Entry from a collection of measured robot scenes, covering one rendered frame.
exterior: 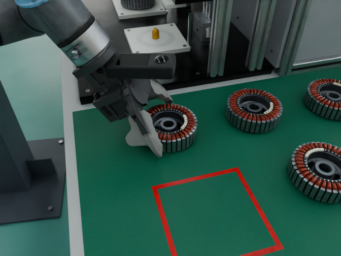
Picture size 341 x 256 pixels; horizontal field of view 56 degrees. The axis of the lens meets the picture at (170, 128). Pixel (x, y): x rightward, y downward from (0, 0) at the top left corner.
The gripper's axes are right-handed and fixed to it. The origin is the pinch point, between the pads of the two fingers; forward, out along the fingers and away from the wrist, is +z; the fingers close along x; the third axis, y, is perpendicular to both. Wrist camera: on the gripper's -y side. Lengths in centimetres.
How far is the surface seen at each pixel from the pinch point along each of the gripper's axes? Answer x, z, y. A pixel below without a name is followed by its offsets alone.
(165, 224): 20.1, 1.9, -1.0
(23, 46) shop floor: -154, -5, 156
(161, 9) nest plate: -52, -6, 8
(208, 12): -37.2, -3.0, -8.1
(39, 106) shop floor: -88, 17, 119
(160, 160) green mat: 7.3, 0.7, 1.6
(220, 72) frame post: -19.2, 4.3, -8.3
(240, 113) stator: -4.2, 5.9, -12.3
